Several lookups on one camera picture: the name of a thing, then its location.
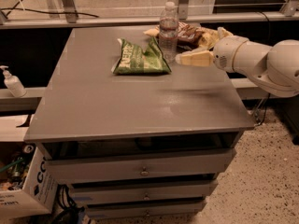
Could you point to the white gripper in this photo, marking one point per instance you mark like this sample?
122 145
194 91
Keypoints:
224 54

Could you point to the clear plastic water bottle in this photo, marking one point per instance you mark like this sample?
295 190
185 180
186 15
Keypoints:
168 31

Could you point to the green chip bag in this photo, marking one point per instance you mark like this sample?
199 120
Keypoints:
137 61

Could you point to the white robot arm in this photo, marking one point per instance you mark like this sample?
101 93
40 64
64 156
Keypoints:
274 69

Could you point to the brown chip bag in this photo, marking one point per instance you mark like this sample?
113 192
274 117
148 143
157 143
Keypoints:
192 37

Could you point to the white pump sanitizer bottle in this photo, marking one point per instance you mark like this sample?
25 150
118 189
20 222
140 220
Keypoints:
12 83

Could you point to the grey drawer cabinet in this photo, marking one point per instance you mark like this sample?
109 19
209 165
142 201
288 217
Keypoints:
135 146

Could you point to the white cardboard box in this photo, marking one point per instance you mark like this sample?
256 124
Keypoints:
27 188

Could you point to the metal rail frame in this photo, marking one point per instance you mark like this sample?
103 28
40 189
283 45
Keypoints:
87 13

